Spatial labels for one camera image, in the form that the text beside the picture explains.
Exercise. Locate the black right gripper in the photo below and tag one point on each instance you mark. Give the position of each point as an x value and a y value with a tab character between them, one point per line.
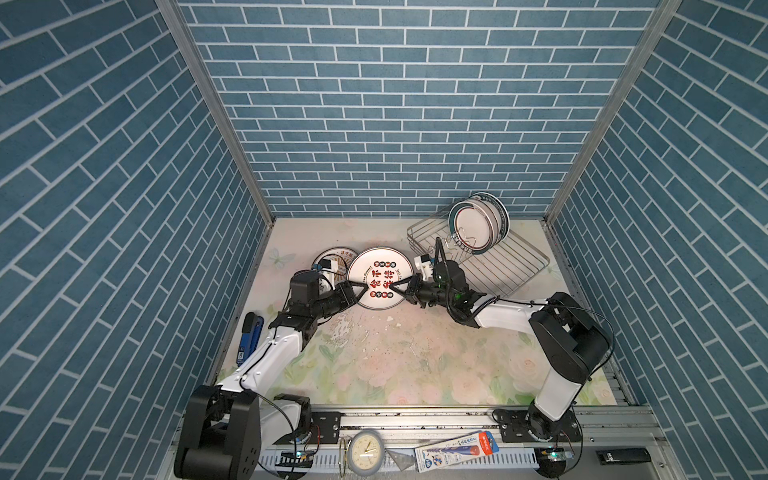
412	293

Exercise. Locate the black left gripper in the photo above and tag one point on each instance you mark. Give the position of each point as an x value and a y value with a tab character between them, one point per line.
351	298

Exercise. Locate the metal wire dish rack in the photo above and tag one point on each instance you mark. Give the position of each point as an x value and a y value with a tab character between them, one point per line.
502	270

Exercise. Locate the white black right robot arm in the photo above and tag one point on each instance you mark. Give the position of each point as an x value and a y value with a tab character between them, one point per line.
573	342

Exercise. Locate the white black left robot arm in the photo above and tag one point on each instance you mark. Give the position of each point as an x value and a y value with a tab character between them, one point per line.
226	425

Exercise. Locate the rear plate in rack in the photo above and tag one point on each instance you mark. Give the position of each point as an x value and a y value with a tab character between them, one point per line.
502	212

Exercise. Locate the green striped rim plate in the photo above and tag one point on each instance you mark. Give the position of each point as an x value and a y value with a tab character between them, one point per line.
472	225

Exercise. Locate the blue black stapler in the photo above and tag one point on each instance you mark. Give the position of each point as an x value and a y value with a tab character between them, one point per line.
250	334

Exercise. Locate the round white dial timer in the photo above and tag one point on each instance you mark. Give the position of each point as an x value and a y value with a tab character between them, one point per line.
365	453

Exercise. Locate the blue white toothpaste box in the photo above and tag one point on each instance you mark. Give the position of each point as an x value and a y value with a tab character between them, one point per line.
451	452

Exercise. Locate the aluminium corner post left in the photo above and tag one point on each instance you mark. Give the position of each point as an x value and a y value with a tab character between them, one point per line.
180	32

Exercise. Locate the aluminium corner post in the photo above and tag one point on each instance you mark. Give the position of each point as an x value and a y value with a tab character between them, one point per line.
657	24
180	32

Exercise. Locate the aluminium front rail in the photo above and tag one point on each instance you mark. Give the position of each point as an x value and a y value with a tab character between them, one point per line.
403	429

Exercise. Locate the black device on rail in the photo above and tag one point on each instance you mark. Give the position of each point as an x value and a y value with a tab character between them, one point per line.
623	456

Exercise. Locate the aluminium corner post right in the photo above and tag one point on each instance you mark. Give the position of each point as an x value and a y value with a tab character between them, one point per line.
657	24

